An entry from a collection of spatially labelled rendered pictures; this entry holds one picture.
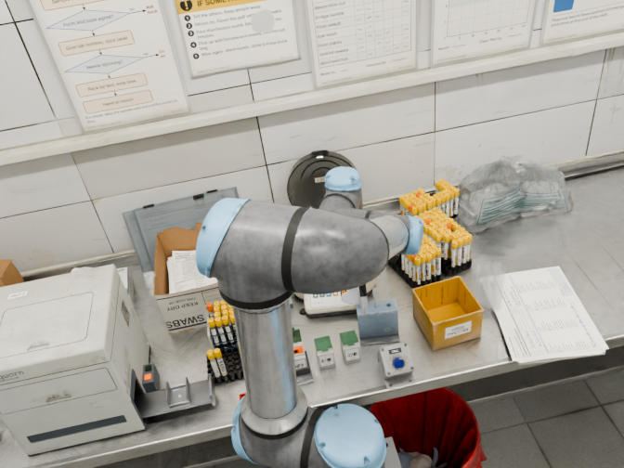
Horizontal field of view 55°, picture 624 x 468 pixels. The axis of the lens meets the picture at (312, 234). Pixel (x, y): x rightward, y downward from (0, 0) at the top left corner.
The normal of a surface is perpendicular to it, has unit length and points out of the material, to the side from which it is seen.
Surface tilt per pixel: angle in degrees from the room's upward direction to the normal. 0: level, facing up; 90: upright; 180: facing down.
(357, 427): 10
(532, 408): 0
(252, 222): 18
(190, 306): 88
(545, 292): 1
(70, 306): 0
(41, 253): 90
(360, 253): 67
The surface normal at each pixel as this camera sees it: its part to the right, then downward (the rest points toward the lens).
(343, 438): 0.04, -0.73
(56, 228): 0.18, 0.60
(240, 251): -0.30, 0.16
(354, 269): 0.53, 0.39
